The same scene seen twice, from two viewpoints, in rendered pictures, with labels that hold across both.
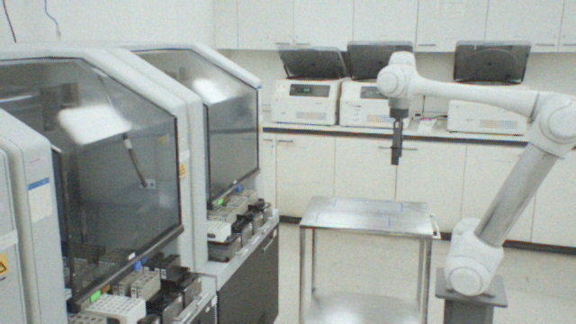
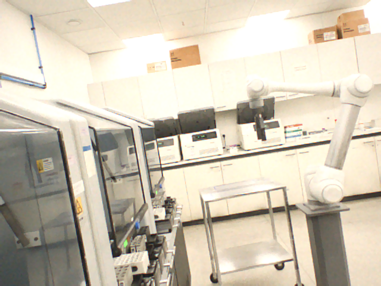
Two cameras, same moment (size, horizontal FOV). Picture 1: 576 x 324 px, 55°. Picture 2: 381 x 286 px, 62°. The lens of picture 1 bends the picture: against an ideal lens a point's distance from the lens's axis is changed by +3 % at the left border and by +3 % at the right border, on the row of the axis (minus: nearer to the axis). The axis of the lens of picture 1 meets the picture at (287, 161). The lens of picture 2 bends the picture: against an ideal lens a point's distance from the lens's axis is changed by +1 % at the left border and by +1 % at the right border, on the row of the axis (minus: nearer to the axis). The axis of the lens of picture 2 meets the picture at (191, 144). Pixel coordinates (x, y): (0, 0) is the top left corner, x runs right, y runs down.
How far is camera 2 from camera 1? 0.69 m
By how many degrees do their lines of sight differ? 18
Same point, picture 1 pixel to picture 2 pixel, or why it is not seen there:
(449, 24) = (230, 94)
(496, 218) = (337, 151)
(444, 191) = not seen: hidden behind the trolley
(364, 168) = (204, 182)
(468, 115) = (254, 139)
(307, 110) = (162, 155)
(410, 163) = (230, 173)
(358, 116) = (194, 152)
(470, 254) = (329, 177)
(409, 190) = not seen: hidden behind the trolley
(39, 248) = (93, 199)
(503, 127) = (274, 141)
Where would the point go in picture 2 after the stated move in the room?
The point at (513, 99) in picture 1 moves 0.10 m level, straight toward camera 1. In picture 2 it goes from (321, 86) to (326, 85)
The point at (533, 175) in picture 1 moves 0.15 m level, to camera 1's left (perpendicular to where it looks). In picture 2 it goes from (351, 120) to (328, 124)
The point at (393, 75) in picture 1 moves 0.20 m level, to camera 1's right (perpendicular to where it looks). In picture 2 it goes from (259, 80) to (290, 75)
